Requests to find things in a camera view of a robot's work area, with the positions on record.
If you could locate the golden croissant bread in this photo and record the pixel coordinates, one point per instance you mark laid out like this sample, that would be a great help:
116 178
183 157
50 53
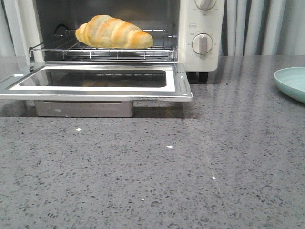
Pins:
104 31

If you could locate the upper oven control knob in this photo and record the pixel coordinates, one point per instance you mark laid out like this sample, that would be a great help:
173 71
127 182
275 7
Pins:
205 4

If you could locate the metal oven door handle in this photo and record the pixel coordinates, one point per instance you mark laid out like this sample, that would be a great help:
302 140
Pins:
84 109

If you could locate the lower oven control knob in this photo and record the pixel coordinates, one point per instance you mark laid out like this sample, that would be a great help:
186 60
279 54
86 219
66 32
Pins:
202 43

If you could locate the glass oven door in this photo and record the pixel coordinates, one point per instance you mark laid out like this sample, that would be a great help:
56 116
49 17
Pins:
99 82

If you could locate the light green plate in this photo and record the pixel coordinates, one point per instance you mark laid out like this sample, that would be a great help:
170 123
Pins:
291 81

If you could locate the metal wire oven rack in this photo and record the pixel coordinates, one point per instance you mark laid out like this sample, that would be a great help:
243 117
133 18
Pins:
66 47

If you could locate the white Toshiba toaster oven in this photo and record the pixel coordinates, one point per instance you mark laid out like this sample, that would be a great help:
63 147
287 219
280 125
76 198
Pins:
45 18

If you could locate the black oven foot right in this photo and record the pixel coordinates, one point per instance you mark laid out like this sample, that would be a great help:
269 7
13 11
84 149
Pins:
203 77

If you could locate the oven control knob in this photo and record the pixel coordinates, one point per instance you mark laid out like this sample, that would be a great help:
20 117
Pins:
202 43
205 4

